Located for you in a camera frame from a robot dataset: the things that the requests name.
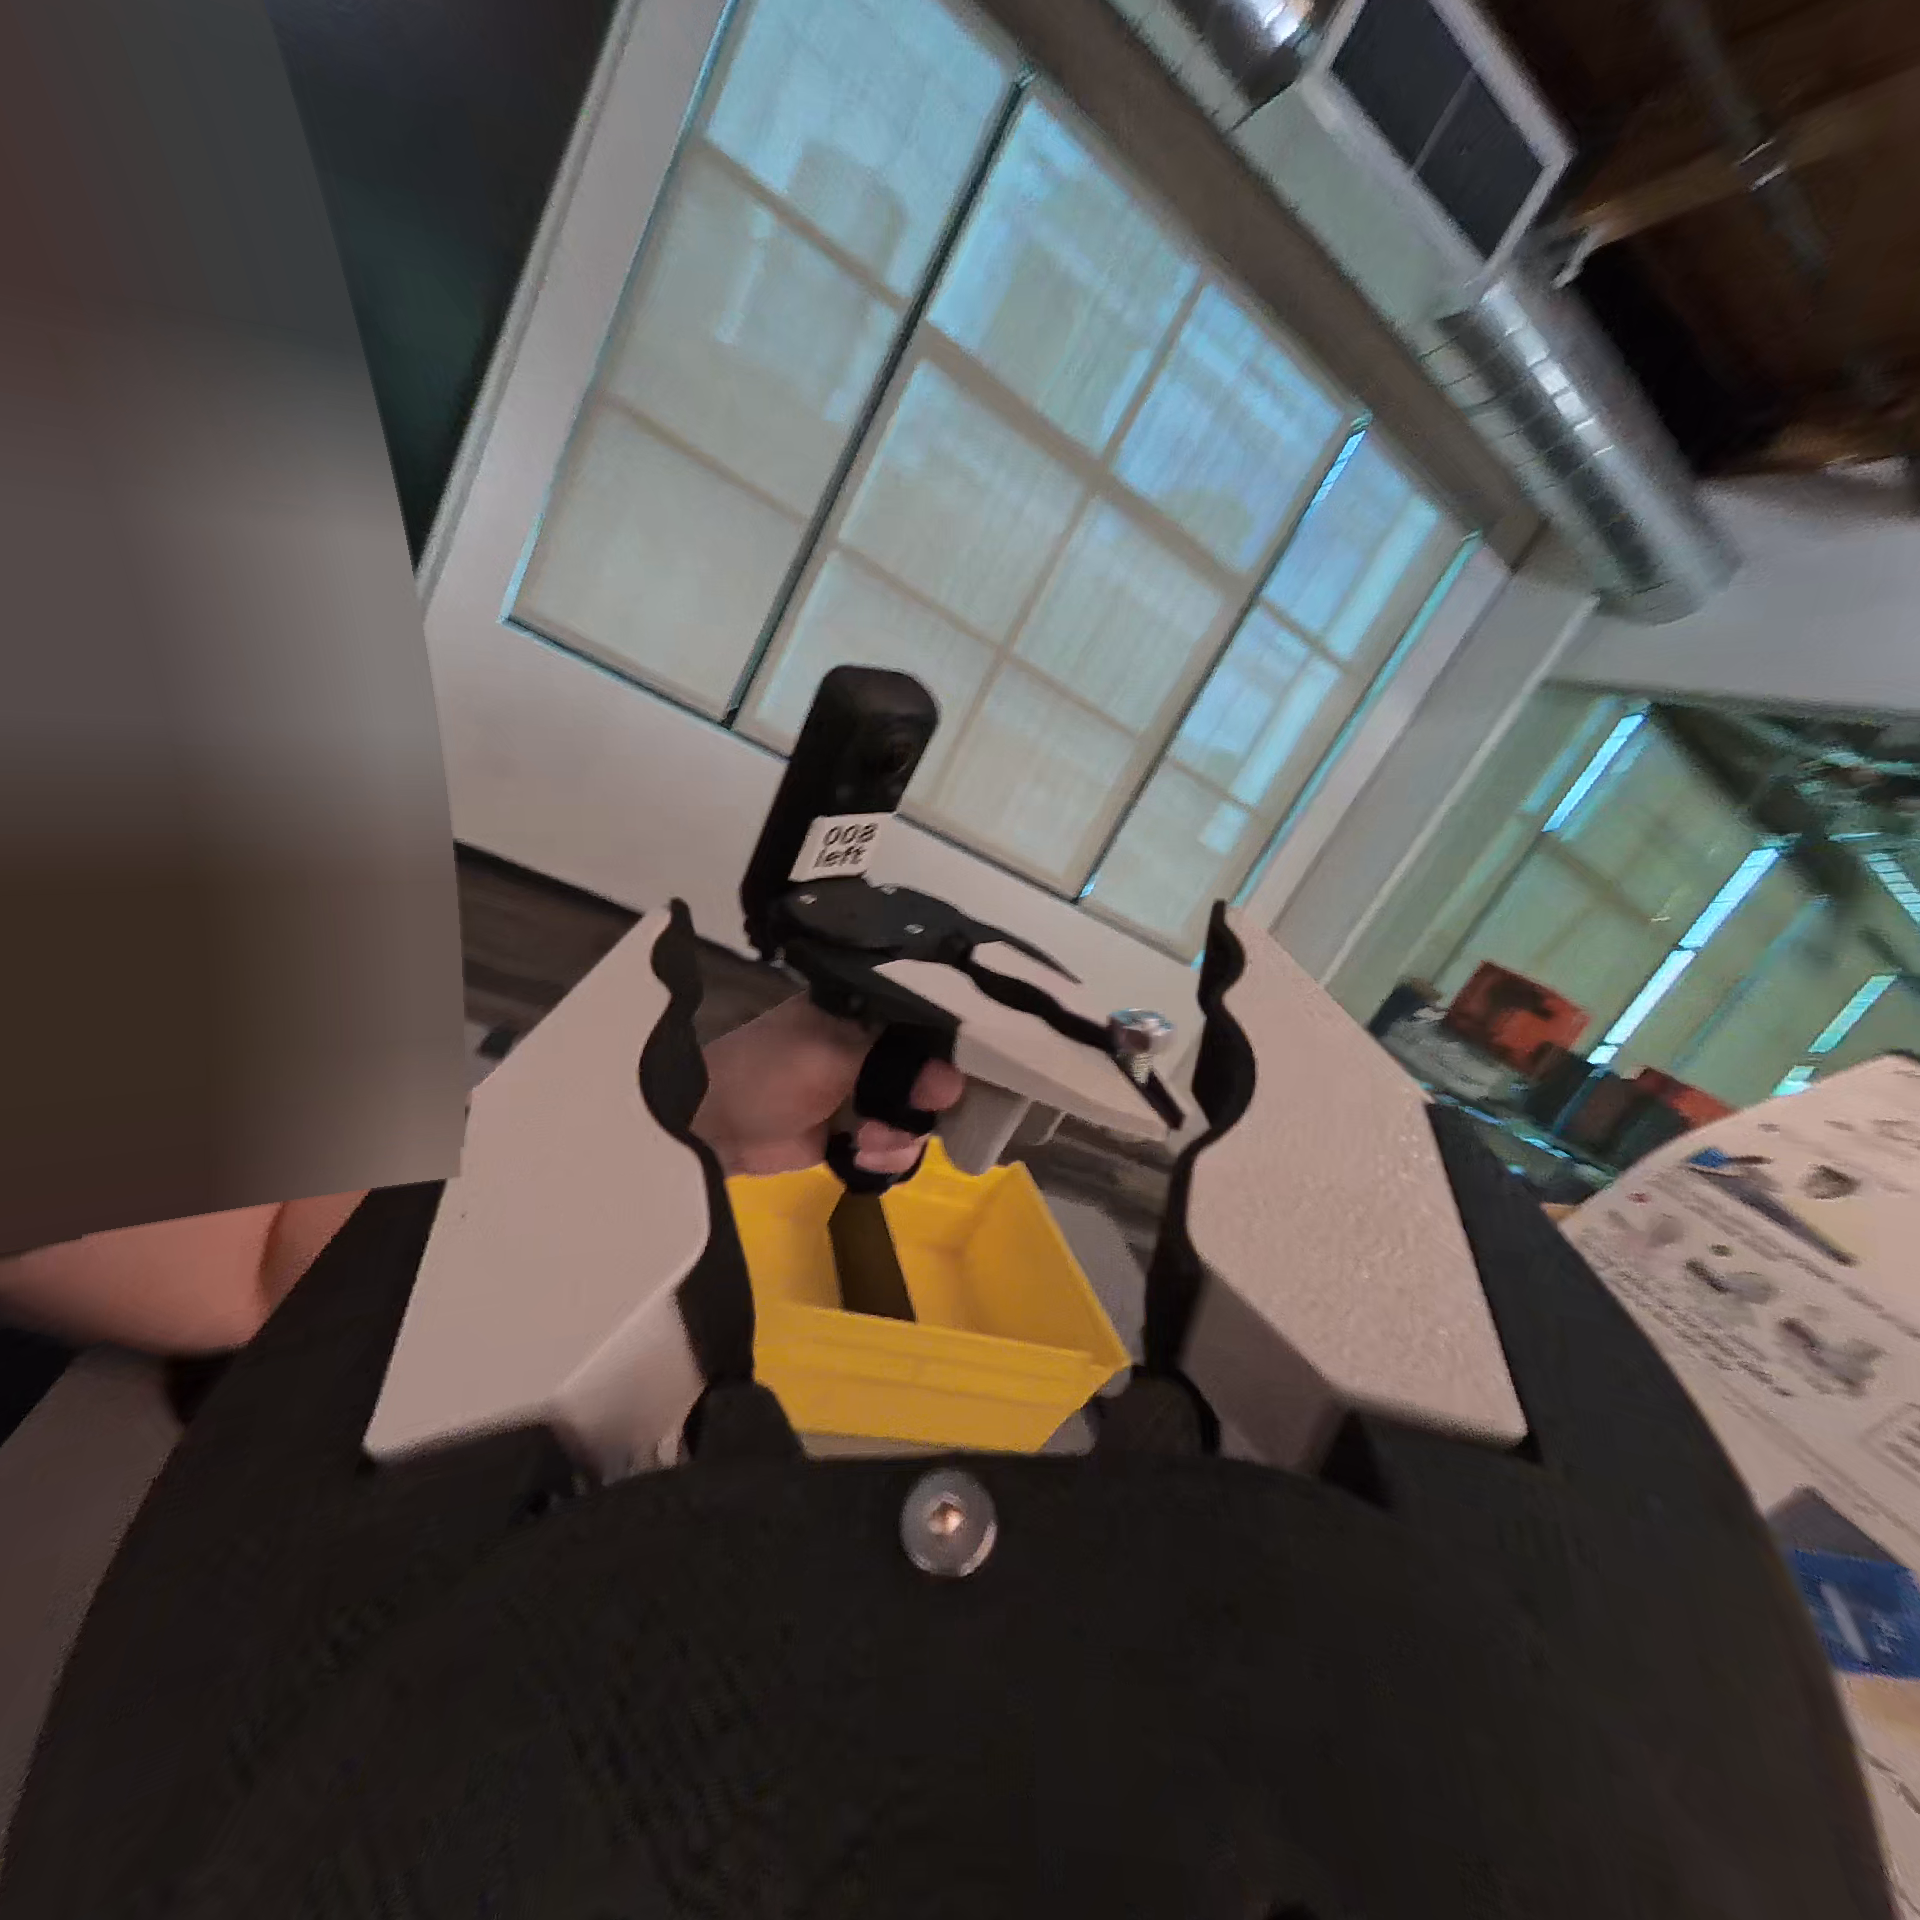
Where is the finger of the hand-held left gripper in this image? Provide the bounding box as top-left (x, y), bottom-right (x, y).
top-left (957, 958), bottom-right (1124, 1057)
top-left (874, 958), bottom-right (1191, 1181)

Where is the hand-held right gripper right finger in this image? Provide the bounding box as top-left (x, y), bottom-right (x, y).
top-left (1143, 897), bottom-right (1535, 1480)

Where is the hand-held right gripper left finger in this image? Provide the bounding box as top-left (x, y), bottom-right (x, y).
top-left (363, 897), bottom-right (759, 1465)

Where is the yellow plastic bin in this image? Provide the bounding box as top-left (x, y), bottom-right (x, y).
top-left (724, 1136), bottom-right (1134, 1461)

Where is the person's left hand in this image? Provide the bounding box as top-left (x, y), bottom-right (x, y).
top-left (701, 993), bottom-right (972, 1180)

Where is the metal storage shelf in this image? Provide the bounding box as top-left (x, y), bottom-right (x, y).
top-left (1364, 961), bottom-right (1742, 1203)

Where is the black bin divider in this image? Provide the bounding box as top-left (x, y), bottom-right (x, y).
top-left (830, 1188), bottom-right (922, 1325)

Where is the orange hooded printer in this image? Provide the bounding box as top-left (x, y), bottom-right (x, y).
top-left (1447, 963), bottom-right (1592, 1074)
top-left (1628, 1067), bottom-right (1742, 1142)

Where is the printed instruction sheet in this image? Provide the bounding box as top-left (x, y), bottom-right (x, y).
top-left (1556, 1053), bottom-right (1920, 1689)

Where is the large gridded window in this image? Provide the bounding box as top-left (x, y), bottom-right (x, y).
top-left (502, 0), bottom-right (1488, 963)

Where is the white ceiling air unit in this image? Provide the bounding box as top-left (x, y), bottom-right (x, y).
top-left (1230, 0), bottom-right (1576, 324)

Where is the silver air duct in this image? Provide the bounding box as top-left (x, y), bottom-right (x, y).
top-left (1176, 0), bottom-right (1744, 620)

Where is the dark wall panel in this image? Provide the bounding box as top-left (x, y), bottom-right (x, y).
top-left (263, 0), bottom-right (634, 564)

